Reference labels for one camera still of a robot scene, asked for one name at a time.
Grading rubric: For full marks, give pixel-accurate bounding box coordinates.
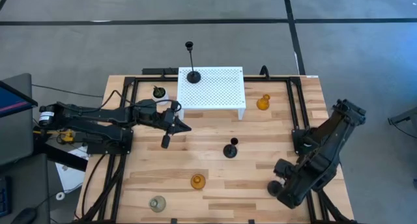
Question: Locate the amber ribbed glass candle holder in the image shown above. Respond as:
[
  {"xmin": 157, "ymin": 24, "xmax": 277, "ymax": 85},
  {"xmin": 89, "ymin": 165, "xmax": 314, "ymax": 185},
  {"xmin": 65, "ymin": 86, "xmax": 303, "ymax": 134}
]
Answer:
[
  {"xmin": 190, "ymin": 174, "xmax": 207, "ymax": 190},
  {"xmin": 255, "ymin": 93, "xmax": 272, "ymax": 111}
]

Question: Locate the short black candlestick holder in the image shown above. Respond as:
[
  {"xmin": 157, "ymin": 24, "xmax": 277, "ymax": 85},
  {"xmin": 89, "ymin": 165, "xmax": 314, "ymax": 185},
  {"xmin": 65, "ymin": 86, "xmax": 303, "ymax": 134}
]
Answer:
[{"xmin": 222, "ymin": 137, "xmax": 239, "ymax": 159}]

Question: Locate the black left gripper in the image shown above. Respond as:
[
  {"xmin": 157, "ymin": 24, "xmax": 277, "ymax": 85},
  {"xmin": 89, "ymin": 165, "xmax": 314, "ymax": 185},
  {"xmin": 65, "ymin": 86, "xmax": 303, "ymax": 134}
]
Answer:
[{"xmin": 161, "ymin": 100, "xmax": 192, "ymax": 150}]

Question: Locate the grey box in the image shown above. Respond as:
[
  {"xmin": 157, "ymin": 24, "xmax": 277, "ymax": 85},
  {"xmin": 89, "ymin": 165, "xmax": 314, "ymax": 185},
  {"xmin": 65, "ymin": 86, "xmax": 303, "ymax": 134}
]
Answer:
[{"xmin": 0, "ymin": 73, "xmax": 33, "ymax": 167}]

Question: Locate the thin black floor cable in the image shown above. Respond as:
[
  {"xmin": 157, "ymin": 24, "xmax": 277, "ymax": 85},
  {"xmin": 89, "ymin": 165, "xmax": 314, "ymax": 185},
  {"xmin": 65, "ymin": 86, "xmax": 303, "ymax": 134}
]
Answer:
[{"xmin": 31, "ymin": 83, "xmax": 104, "ymax": 98}]

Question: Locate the dark monitor with blue screen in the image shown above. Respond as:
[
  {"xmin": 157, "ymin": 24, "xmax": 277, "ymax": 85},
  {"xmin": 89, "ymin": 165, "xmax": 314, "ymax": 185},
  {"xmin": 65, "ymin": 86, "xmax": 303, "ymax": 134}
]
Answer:
[{"xmin": 0, "ymin": 80, "xmax": 39, "ymax": 119}]

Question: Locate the small plant in white pot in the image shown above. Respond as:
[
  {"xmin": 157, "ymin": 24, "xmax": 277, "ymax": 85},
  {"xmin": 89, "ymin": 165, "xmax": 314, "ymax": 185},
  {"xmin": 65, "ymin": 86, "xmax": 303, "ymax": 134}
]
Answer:
[{"xmin": 152, "ymin": 85, "xmax": 169, "ymax": 106}]

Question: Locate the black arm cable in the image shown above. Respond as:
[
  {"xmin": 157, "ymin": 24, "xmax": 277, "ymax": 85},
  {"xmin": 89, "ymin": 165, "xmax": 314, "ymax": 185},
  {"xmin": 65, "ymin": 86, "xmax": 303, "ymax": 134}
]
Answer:
[{"xmin": 80, "ymin": 152, "xmax": 110, "ymax": 220}]

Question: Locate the dark grey side desk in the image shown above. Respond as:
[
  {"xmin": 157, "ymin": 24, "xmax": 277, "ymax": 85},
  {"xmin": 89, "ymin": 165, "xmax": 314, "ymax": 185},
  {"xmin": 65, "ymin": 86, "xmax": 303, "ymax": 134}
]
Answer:
[{"xmin": 0, "ymin": 153, "xmax": 65, "ymax": 224}]

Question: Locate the tall black candlestick holder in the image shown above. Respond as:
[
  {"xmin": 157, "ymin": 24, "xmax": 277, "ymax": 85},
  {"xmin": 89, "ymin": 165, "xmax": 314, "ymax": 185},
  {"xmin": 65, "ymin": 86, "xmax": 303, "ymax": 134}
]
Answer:
[{"xmin": 184, "ymin": 40, "xmax": 202, "ymax": 85}]

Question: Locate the clear greenish glass candle holder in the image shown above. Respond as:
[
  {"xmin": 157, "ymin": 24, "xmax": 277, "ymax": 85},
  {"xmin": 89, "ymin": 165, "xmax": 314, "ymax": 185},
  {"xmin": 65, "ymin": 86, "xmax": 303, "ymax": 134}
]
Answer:
[{"xmin": 149, "ymin": 195, "xmax": 167, "ymax": 214}]

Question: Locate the white perforated metal shelf riser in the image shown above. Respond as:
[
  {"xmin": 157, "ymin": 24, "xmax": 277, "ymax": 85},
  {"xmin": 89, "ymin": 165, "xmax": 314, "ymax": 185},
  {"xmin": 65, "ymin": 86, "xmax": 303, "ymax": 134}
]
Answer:
[{"xmin": 176, "ymin": 66, "xmax": 247, "ymax": 120}]

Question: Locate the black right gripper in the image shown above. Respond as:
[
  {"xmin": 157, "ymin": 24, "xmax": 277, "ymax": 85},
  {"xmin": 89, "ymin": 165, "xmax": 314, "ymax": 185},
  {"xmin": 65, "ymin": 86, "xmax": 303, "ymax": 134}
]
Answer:
[{"xmin": 272, "ymin": 158, "xmax": 309, "ymax": 209}]

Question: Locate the black aluminium table frame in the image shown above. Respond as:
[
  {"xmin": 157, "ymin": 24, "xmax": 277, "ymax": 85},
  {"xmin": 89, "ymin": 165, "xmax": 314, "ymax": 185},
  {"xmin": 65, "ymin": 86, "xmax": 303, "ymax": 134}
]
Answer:
[{"xmin": 76, "ymin": 74, "xmax": 358, "ymax": 224}]

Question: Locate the dark keyboard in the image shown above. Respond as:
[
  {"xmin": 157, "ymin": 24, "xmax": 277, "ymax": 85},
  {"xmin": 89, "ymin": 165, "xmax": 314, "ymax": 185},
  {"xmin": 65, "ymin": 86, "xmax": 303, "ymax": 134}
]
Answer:
[{"xmin": 0, "ymin": 176, "xmax": 10, "ymax": 218}]

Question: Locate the black computer mouse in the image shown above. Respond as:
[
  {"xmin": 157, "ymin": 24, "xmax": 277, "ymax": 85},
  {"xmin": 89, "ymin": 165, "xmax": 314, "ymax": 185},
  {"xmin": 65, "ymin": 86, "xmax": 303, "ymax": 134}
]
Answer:
[{"xmin": 10, "ymin": 206, "xmax": 38, "ymax": 224}]

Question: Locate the white paper sheet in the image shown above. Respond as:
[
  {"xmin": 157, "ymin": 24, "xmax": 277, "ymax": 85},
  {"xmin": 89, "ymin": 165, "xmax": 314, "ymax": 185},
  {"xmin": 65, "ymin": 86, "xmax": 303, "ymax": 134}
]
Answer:
[{"xmin": 54, "ymin": 161, "xmax": 86, "ymax": 194}]

